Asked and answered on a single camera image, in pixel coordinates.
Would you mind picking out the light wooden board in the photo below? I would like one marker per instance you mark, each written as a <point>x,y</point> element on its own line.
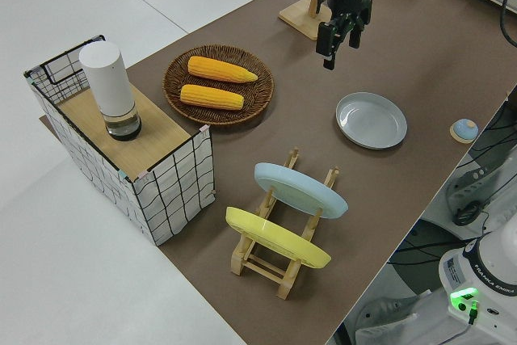
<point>155,139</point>

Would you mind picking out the brown table mat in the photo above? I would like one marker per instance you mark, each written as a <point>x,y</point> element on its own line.
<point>282,139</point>

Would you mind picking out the brown wicker basket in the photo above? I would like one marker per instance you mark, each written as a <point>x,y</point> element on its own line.
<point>174,88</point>

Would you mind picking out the yellow plate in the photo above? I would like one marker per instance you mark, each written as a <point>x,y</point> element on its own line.
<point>274,236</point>

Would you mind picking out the white cylinder bottle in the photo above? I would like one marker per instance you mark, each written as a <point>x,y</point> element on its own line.
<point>109,78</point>

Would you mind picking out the pink binder clip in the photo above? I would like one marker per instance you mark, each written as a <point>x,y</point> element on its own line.
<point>143,175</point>
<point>205,130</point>

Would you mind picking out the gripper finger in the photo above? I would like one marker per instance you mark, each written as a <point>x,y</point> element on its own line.
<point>325,40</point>
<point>355,40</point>

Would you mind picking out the gray plate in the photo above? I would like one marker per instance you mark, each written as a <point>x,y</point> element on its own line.
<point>371,120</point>

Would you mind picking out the wooden mug stand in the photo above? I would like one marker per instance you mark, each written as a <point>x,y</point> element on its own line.
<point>299,18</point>

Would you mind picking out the white slotted mount bracket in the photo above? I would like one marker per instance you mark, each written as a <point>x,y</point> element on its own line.
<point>387,314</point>
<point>472,183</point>

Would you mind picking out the blue dome wooden base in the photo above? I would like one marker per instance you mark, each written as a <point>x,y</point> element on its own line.
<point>464,129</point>

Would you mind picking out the wooden plate rack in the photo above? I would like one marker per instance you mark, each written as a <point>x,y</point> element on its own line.
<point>250,265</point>

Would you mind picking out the light blue plate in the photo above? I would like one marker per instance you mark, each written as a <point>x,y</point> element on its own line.
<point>299,189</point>

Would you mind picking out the yellow corn cob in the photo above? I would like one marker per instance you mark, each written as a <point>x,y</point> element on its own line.
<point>212,97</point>
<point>220,69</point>

